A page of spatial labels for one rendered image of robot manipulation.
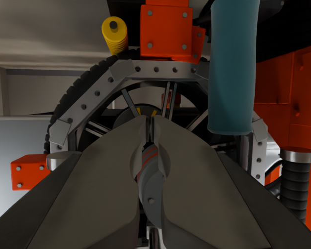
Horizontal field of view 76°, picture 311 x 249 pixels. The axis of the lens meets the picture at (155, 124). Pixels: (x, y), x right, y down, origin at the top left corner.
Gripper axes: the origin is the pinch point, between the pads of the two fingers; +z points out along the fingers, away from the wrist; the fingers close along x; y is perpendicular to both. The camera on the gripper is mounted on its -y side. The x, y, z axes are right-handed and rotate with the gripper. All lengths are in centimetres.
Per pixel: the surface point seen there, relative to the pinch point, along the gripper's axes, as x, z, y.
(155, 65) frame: 1.3, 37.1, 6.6
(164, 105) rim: 4.4, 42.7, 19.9
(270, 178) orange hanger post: 214, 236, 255
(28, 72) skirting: -247, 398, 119
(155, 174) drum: 1.1, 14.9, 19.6
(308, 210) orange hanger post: 44, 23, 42
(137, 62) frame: -2.8, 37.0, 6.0
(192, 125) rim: 12.9, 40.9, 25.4
